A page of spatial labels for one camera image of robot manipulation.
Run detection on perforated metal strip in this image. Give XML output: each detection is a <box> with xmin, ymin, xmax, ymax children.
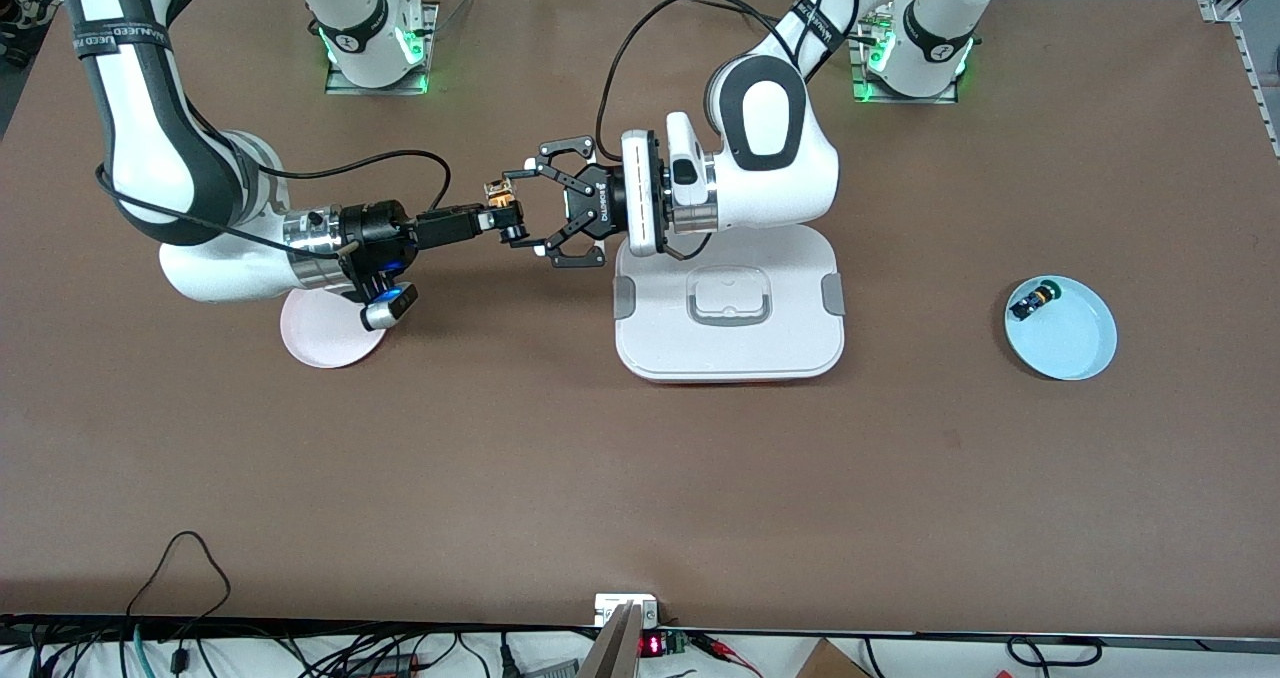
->
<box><xmin>1236</xmin><ymin>23</ymin><xmax>1280</xmax><ymax>159</ymax></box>

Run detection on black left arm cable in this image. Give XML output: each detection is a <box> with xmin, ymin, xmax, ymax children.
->
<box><xmin>595</xmin><ymin>0</ymin><xmax>806</xmax><ymax>164</ymax></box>

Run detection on green push button switch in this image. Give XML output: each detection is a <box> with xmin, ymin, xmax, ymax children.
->
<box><xmin>1008</xmin><ymin>279</ymin><xmax>1062</xmax><ymax>321</ymax></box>

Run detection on light blue round plate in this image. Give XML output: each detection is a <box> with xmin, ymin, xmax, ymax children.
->
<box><xmin>1004</xmin><ymin>275</ymin><xmax>1118</xmax><ymax>381</ymax></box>

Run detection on orange push button switch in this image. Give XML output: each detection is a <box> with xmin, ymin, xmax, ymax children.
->
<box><xmin>483</xmin><ymin>180</ymin><xmax>528</xmax><ymax>247</ymax></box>

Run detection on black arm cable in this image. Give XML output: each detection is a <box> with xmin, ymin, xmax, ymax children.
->
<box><xmin>96</xmin><ymin>150</ymin><xmax>451</xmax><ymax>259</ymax></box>
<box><xmin>595</xmin><ymin>0</ymin><xmax>806</xmax><ymax>164</ymax></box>

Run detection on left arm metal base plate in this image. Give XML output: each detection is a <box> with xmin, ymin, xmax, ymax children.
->
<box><xmin>848</xmin><ymin>10</ymin><xmax>961</xmax><ymax>106</ymax></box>

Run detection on brown cardboard piece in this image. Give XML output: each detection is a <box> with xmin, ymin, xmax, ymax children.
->
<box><xmin>795</xmin><ymin>638</ymin><xmax>873</xmax><ymax>678</ymax></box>

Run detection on white mount bracket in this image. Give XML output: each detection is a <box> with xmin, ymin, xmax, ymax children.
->
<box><xmin>594</xmin><ymin>594</ymin><xmax>659</xmax><ymax>629</ymax></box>

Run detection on black looped cable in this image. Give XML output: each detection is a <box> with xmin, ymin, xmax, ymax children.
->
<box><xmin>125</xmin><ymin>530</ymin><xmax>233</xmax><ymax>649</ymax></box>

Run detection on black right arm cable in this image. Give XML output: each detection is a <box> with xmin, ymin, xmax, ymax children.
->
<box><xmin>96</xmin><ymin>150</ymin><xmax>451</xmax><ymax>259</ymax></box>

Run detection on pink round plate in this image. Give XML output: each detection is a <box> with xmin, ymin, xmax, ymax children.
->
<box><xmin>280</xmin><ymin>286</ymin><xmax>387</xmax><ymax>370</ymax></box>

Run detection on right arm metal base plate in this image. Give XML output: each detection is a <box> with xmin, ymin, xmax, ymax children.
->
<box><xmin>324</xmin><ymin>2</ymin><xmax>439</xmax><ymax>97</ymax></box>

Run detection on red clip lead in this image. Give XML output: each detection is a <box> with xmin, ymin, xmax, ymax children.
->
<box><xmin>695</xmin><ymin>634</ymin><xmax>763</xmax><ymax>678</ymax></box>

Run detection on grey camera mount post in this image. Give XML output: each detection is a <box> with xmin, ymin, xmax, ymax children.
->
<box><xmin>580</xmin><ymin>603</ymin><xmax>643</xmax><ymax>678</ymax></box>

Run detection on white lidded box grey latches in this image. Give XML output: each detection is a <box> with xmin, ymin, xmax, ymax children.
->
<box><xmin>612</xmin><ymin>223</ymin><xmax>846</xmax><ymax>386</ymax></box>

